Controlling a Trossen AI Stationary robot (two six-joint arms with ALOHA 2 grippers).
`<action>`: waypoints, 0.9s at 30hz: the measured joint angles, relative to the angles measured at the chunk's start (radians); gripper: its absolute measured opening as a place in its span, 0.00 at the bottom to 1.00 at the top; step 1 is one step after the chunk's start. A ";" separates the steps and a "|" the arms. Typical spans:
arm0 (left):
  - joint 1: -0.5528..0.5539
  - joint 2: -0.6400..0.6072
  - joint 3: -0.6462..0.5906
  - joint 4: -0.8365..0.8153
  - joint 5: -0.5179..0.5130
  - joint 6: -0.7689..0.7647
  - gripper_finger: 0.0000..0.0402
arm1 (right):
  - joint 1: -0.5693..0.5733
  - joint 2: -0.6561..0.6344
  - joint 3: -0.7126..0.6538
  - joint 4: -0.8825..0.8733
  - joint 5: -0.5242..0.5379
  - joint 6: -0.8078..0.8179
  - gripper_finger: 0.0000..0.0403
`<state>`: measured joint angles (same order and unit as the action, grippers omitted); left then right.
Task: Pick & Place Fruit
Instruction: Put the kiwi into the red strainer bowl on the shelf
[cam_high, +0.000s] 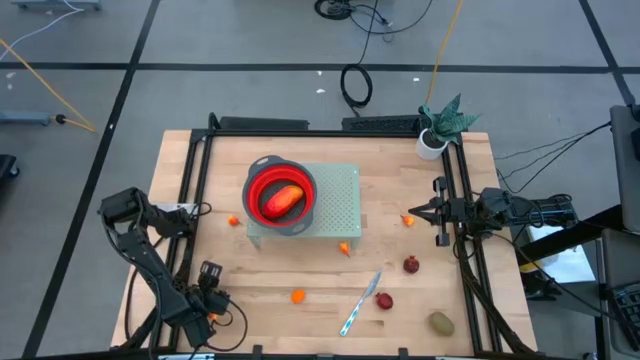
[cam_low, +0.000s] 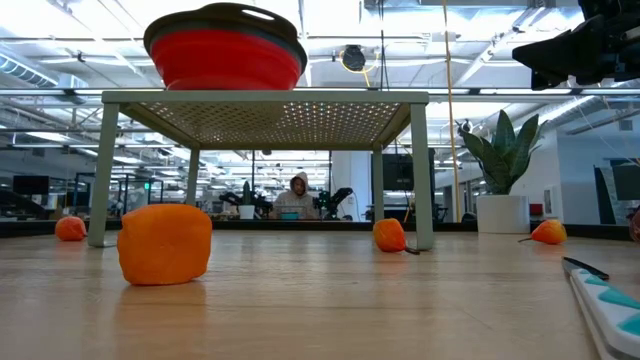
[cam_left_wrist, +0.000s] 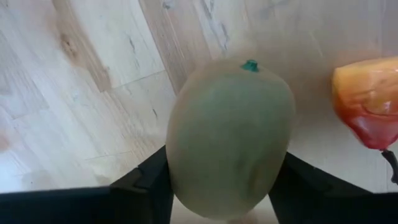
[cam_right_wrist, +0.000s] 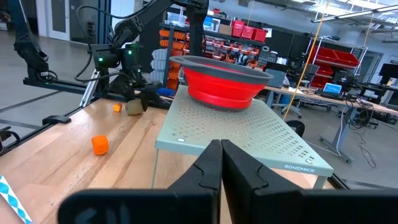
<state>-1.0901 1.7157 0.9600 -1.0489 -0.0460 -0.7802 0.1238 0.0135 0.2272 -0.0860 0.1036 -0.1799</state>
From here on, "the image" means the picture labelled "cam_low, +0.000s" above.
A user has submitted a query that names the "red collapsible colander grey rim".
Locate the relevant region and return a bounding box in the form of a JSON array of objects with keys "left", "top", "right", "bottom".
[{"left": 142, "top": 2, "right": 309, "bottom": 92}]

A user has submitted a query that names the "black aluminium table frame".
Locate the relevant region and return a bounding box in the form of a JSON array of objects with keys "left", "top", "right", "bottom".
[{"left": 0, "top": 219, "right": 640, "bottom": 240}]

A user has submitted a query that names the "black ceiling cable reel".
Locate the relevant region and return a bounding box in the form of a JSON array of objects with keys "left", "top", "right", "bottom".
[{"left": 341, "top": 44, "right": 368, "bottom": 73}]

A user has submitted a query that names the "black monitor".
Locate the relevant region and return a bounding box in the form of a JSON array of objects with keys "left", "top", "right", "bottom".
[{"left": 382, "top": 153, "right": 437, "bottom": 192}]

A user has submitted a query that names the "pale green perforated metal rack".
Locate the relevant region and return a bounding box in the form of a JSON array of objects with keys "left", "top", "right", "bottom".
[{"left": 87, "top": 89, "right": 435, "bottom": 251}]

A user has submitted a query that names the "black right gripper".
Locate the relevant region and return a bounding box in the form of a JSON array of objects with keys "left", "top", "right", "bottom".
[{"left": 512, "top": 0, "right": 640, "bottom": 91}]

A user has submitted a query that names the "small orange toy fruit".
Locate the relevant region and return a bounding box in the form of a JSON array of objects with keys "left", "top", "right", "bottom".
[
  {"left": 372, "top": 217, "right": 421, "bottom": 256},
  {"left": 517, "top": 218, "right": 569, "bottom": 246},
  {"left": 54, "top": 215, "right": 88, "bottom": 243}
]

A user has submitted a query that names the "yellow hanging cable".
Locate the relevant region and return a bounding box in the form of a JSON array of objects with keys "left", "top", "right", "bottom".
[{"left": 441, "top": 0, "right": 464, "bottom": 224}]

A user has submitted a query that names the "orange toy tangerine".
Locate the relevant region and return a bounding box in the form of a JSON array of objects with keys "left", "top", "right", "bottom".
[{"left": 116, "top": 203, "right": 213, "bottom": 287}]

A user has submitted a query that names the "person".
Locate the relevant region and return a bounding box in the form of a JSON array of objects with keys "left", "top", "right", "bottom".
[{"left": 272, "top": 171, "right": 321, "bottom": 221}]

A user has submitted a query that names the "small plant in white pot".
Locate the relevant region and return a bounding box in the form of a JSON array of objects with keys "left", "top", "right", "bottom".
[{"left": 237, "top": 180, "right": 257, "bottom": 220}]

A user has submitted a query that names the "snake plant in white pot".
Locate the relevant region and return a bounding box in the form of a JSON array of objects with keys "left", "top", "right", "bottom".
[{"left": 459, "top": 108, "right": 549, "bottom": 235}]

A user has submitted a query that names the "knife with white teal handle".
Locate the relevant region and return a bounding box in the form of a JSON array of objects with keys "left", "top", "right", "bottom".
[{"left": 560, "top": 255, "right": 640, "bottom": 360}]

